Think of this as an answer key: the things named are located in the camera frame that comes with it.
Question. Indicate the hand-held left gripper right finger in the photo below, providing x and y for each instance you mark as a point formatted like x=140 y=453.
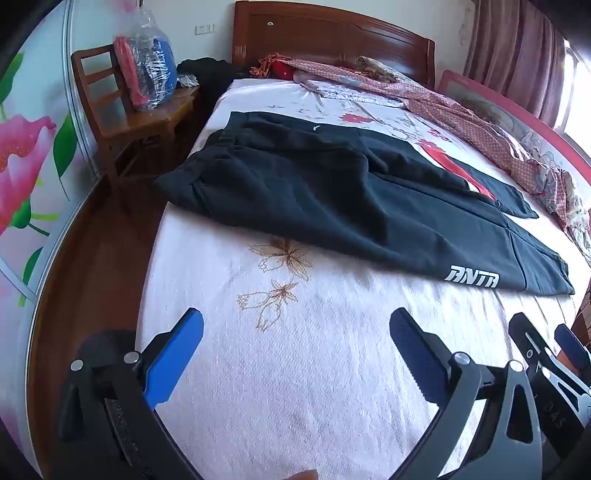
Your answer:
x=415 y=355

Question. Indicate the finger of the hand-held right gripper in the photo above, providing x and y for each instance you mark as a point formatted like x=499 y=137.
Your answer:
x=531 y=341
x=572 y=348

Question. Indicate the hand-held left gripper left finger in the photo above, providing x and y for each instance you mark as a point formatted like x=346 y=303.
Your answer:
x=173 y=355

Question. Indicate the black pants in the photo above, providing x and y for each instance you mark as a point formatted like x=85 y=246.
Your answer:
x=300 y=194

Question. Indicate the person's left hand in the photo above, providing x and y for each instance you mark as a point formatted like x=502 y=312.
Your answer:
x=303 y=476

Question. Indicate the bed with floral sheet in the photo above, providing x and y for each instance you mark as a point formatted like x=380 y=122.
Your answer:
x=300 y=369

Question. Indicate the pink patterned quilt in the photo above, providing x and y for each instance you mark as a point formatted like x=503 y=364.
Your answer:
x=461 y=120

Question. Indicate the wooden chair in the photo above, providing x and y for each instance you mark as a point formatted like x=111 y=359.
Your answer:
x=134 y=124

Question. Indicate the pink cartoon bed guard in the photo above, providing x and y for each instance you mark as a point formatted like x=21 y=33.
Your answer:
x=489 y=104

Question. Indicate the floral wardrobe doors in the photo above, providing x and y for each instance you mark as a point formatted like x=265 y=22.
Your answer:
x=32 y=152

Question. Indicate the window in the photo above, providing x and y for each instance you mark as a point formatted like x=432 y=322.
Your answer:
x=579 y=92

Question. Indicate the folded white patterned cloth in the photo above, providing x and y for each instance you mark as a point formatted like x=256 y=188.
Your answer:
x=351 y=92

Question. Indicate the black clothes pile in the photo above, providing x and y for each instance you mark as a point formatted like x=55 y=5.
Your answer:
x=207 y=74

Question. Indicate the floral patterned pillow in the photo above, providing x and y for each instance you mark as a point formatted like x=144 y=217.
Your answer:
x=383 y=69

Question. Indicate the pink curtain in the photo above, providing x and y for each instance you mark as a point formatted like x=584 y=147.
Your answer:
x=512 y=50

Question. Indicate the clear plastic bag of clothes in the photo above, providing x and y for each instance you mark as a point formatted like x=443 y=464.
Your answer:
x=147 y=64

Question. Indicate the orange fringed cloth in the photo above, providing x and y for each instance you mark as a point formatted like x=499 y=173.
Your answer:
x=265 y=64

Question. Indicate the red pillow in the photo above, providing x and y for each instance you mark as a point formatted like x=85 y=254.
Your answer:
x=282 y=69

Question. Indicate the wooden headboard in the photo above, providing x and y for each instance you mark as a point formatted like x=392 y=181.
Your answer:
x=332 y=37

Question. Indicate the white wall socket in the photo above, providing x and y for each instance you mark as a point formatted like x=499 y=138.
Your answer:
x=205 y=30

